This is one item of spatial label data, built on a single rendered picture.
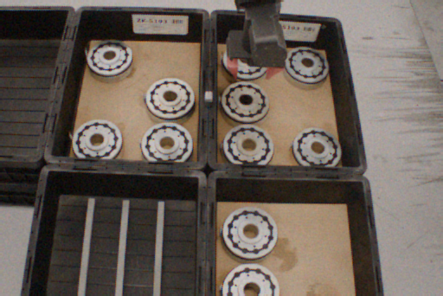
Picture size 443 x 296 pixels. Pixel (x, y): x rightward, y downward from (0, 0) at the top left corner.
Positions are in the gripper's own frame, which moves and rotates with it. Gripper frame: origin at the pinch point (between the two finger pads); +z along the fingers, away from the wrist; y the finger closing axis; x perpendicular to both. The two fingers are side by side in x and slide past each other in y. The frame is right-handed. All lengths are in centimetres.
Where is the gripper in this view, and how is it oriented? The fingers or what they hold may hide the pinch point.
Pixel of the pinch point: (251, 74)
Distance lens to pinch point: 100.0
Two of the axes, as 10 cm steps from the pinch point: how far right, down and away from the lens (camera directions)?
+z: -0.5, 5.1, 8.6
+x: -0.1, -8.6, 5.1
